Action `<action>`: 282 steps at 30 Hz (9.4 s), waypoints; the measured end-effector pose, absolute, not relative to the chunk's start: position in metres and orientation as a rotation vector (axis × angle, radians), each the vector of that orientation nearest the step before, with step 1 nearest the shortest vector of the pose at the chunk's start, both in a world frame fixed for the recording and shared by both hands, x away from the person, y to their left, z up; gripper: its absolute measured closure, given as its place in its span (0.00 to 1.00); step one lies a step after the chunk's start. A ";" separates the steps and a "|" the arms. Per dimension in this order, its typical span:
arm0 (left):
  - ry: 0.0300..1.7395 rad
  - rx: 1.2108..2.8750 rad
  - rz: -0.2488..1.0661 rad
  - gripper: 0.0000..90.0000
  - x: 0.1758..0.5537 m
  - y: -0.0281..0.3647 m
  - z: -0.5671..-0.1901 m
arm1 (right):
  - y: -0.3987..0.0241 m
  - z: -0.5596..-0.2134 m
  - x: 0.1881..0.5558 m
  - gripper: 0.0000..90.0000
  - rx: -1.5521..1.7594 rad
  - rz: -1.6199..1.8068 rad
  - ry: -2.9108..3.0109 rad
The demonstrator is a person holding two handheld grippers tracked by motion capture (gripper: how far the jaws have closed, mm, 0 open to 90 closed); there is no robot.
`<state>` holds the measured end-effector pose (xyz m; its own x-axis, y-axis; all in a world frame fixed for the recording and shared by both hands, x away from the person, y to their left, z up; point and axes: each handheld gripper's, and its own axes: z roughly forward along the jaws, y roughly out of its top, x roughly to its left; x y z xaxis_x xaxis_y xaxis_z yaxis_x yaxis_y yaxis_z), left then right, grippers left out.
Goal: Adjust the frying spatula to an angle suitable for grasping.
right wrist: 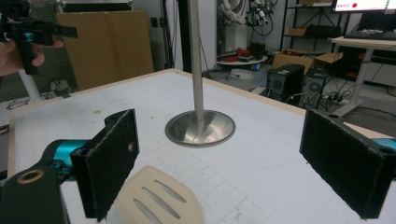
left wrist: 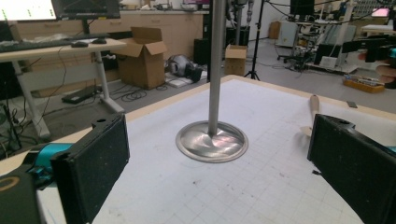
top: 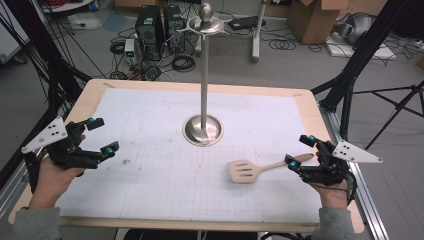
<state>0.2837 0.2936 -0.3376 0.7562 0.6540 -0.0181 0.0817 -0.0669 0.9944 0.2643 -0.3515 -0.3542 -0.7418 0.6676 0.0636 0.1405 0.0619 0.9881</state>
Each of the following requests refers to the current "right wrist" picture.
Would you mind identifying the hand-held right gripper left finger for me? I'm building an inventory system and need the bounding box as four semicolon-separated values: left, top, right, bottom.
41;108;140;222

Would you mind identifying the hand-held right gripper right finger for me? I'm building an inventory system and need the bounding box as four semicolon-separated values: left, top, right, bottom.
299;108;396;219

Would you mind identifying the beige slotted spatula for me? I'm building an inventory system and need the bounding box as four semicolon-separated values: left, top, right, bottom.
113;165;205;224

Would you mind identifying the metal utensil stand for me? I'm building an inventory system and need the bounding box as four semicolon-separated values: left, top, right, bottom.
164;0;236;148

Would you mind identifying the brown cardboard sheet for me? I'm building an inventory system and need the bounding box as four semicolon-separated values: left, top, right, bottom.
55;9;155;91

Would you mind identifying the white power strip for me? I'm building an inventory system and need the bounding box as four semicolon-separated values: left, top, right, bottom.
323;93;350;105

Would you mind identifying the white grid mat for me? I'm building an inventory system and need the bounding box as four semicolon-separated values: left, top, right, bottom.
13;71;396;224

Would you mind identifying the black computer tower green sticker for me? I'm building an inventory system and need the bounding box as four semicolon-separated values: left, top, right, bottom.
266;63;305;105

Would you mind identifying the open cardboard box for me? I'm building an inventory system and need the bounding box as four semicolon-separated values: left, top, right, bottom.
272;50;344;76

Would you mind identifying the white desk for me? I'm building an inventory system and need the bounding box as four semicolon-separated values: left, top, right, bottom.
330;35;396;118

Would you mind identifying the black keyboard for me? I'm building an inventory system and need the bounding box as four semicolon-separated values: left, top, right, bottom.
344;29;396;41

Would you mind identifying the small cardboard box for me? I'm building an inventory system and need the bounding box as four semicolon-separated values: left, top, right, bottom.
288;27;308;37

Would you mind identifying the round white platform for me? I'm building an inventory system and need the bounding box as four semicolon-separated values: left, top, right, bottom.
216;55;269;67

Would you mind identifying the red item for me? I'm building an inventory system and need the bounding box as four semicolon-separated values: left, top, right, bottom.
234;47;254;59

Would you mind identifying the black metal shelf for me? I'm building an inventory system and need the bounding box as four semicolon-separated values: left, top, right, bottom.
279;0;351;52

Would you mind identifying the computer monitor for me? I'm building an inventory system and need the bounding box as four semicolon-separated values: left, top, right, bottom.
330;0;396;14

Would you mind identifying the white machine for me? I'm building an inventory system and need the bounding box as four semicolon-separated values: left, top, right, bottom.
218;0;250;54

